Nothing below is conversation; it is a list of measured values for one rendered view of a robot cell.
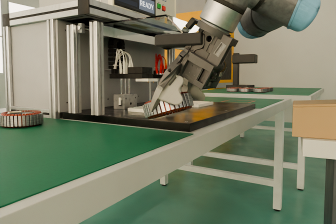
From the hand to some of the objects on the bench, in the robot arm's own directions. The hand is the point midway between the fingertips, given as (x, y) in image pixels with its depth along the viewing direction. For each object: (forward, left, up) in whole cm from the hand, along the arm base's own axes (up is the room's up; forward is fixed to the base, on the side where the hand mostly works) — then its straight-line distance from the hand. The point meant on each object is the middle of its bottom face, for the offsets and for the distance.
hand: (165, 105), depth 65 cm
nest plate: (+24, -51, -2) cm, 57 cm away
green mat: (+42, +27, -5) cm, 50 cm away
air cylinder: (+37, -26, -2) cm, 45 cm away
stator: (+43, +10, -4) cm, 44 cm away
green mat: (+51, -102, -1) cm, 114 cm away
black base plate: (+25, -39, -5) cm, 46 cm away
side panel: (+61, -4, -3) cm, 61 cm away
